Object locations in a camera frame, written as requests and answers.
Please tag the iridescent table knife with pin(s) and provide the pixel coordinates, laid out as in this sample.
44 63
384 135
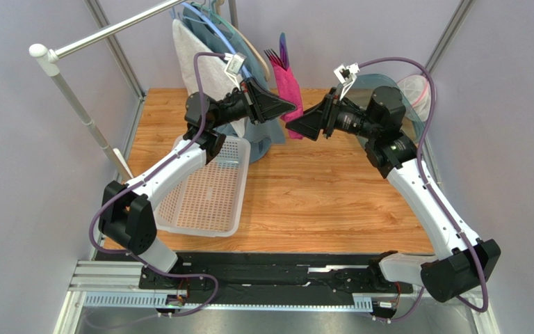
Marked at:
284 56

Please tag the white clothes rack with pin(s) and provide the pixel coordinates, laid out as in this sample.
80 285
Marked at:
97 82

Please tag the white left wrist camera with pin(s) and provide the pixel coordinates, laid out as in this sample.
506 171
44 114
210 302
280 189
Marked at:
234 66

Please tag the blue-grey shirt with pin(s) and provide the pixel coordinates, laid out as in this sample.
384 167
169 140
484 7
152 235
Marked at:
261 136

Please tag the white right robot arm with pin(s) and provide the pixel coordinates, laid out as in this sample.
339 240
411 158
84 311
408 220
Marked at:
461 260

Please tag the white towel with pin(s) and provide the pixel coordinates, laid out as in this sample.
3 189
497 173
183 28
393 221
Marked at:
215 83

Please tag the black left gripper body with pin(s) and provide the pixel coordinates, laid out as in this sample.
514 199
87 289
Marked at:
231 110

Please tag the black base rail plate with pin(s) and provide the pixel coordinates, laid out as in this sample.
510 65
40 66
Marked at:
286 279

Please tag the white mesh laundry bag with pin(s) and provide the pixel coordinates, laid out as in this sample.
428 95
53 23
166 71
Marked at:
417 90

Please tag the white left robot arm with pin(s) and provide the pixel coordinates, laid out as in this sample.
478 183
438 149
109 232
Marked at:
127 212

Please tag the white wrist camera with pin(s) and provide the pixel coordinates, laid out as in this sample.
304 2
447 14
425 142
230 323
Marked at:
234 66
346 75

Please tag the wooden clothes hanger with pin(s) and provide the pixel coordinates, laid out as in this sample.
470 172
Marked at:
255 51

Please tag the white plastic basket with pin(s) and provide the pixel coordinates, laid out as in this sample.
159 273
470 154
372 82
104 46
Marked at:
208 203

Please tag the iridescent fork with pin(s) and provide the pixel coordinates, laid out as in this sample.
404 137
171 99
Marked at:
274 58

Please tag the blue clothes hanger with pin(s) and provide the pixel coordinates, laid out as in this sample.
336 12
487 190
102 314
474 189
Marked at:
219 41

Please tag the green clothes hanger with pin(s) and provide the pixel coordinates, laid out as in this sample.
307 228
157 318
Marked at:
221 13

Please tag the magenta paper napkin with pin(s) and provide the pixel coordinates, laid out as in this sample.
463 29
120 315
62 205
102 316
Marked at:
288 89

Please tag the transparent teal plastic lid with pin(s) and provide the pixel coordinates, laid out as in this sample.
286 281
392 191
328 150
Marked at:
362 90

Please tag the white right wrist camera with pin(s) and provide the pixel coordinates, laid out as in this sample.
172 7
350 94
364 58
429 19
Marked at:
346 75

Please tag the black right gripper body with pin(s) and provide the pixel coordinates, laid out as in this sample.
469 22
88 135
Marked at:
329 115

